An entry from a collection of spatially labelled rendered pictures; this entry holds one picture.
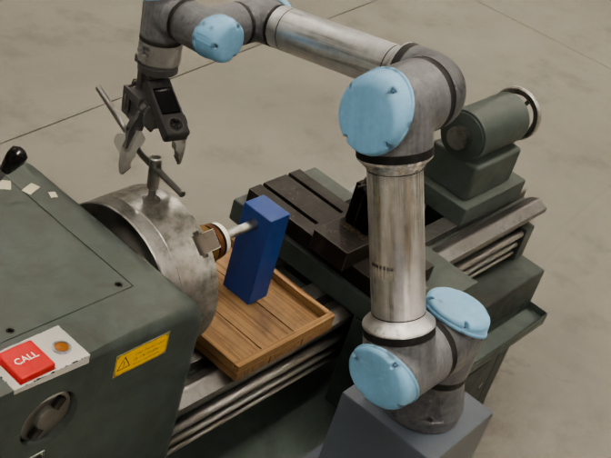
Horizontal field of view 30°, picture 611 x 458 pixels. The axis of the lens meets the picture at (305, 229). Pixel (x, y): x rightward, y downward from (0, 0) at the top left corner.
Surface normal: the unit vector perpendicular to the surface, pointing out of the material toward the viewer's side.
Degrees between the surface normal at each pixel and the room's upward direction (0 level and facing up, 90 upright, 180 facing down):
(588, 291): 0
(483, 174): 90
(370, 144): 83
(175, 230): 25
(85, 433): 90
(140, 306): 0
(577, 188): 0
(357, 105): 83
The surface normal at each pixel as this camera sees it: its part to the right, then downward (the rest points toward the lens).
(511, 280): 0.24, -0.79
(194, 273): 0.72, -0.04
